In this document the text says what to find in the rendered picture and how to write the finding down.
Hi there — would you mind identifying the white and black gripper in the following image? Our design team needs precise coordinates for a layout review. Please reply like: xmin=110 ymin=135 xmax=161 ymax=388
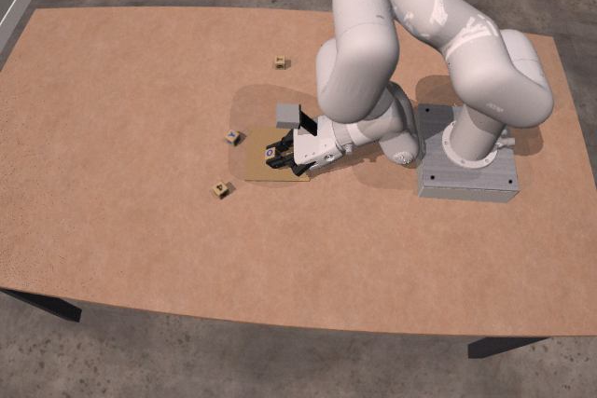
xmin=266 ymin=116 xmax=345 ymax=176

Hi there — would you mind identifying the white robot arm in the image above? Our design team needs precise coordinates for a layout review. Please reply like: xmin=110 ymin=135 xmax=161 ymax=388
xmin=315 ymin=0 xmax=554 ymax=170

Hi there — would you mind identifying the tan flat square mat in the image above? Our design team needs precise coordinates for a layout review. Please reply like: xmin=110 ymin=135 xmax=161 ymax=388
xmin=244 ymin=127 xmax=310 ymax=182

